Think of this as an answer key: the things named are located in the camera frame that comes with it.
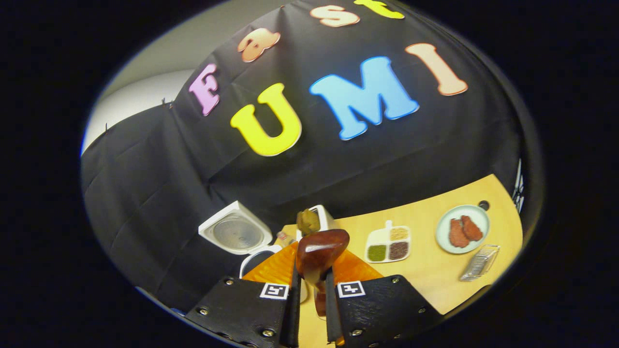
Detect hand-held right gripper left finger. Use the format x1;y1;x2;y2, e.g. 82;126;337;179
185;241;301;348

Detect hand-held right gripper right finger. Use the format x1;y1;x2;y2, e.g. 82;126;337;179
325;249;443;348

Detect white rice cooker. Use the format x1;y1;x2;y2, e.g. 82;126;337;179
198;201;310;304

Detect brown wooden spoon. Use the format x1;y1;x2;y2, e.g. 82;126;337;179
295;229;350;319

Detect metal wire chopstick holder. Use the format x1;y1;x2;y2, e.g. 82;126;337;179
459;244;501;282

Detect white divided dish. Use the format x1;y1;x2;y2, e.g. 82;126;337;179
364;220;412;264

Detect pale green plate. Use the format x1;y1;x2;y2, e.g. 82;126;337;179
435;205;490;255

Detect white toaster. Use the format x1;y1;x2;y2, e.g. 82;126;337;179
296;204;339;242

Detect red meat slice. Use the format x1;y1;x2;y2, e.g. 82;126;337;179
449;218;471;248
460;215;483;241

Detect brown bread slices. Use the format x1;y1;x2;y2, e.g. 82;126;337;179
296;209;321;236

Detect black backdrop cloth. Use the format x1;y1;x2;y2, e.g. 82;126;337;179
81;0;532;312

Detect white metal stand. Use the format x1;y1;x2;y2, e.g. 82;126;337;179
513;159;526;213

